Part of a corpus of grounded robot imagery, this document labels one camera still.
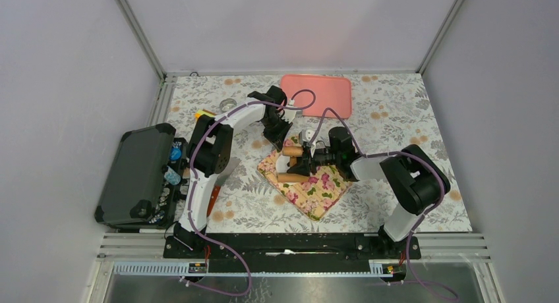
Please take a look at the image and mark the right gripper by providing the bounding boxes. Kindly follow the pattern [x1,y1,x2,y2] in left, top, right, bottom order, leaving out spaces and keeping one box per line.
[287,146,341,179]

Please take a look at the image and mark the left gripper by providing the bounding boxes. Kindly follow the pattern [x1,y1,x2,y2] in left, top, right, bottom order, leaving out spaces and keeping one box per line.
[260,114,293,151]

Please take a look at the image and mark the wooden double-ended roller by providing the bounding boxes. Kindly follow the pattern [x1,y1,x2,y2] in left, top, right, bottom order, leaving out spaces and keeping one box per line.
[276,146,310,184]

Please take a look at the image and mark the floral cutting board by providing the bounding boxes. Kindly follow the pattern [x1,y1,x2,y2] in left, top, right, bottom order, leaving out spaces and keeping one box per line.
[257,151,352,221]

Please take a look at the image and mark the metal scraper red handle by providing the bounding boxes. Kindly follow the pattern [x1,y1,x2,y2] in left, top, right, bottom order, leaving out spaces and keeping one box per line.
[206,157,241,217]

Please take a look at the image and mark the pink plastic tray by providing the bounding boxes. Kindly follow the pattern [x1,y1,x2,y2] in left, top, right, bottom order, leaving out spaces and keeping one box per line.
[280,74,353,119]

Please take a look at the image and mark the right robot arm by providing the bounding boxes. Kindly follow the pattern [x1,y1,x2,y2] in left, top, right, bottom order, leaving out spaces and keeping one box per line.
[279,126,451,258]

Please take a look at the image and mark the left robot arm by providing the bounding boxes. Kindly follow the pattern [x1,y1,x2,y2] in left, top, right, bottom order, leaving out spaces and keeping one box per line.
[173,86,301,258]

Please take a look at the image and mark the white dough ball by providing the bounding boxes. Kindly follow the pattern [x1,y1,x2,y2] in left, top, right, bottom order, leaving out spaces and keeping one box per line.
[276,154,291,173]

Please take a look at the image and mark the orange green toy block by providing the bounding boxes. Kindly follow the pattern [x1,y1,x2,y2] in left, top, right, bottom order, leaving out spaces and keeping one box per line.
[194,109,216,120]

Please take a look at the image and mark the black case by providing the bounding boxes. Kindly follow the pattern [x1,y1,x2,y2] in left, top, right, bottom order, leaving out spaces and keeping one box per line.
[94,123,187,231]

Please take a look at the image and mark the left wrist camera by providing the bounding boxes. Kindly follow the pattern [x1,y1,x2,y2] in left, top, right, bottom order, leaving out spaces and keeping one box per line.
[281,99,299,123]

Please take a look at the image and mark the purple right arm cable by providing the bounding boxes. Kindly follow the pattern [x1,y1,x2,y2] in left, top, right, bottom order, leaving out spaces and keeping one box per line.
[307,107,459,302]

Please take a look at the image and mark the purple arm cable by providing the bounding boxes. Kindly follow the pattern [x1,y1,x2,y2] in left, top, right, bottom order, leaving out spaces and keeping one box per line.
[307,107,459,302]
[187,89,317,298]

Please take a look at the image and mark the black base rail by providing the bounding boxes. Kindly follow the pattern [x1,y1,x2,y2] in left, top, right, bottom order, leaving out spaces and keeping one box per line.
[163,233,422,274]

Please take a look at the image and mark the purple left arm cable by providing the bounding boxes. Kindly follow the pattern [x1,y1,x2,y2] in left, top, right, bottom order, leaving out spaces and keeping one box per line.
[187,89,317,298]

